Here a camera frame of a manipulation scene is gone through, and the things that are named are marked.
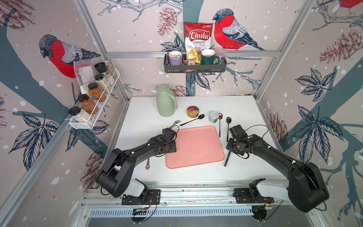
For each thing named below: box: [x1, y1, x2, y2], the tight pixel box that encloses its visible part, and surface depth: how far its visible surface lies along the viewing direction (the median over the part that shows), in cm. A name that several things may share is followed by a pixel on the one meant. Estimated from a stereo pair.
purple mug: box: [168, 50, 183, 66], surface depth 84 cm
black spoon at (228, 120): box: [225, 116, 233, 143], surface depth 109 cm
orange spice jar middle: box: [87, 82, 107, 103], surface depth 73 cm
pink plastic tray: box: [165, 125, 225, 169], surface depth 93 cm
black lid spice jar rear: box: [94, 61, 115, 86], surface depth 81 cm
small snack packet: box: [182, 57, 197, 66], surface depth 87 cm
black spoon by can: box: [180, 113, 205, 126], surface depth 109 cm
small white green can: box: [208, 110, 219, 124], surface depth 105 cm
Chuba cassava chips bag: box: [184, 21, 214, 64], surface depth 82 cm
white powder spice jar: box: [68, 106, 94, 123], surface depth 62 cm
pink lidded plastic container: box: [213, 47, 227, 65], surface depth 87 cm
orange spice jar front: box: [77, 94, 99, 115], surface depth 68 cm
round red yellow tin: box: [186, 105, 200, 119], surface depth 109 cm
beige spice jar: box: [94, 73, 111, 92], surface depth 78 cm
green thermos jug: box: [155, 84, 178, 118], surface depth 97 cm
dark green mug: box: [200, 48, 220, 65], surface depth 86 cm
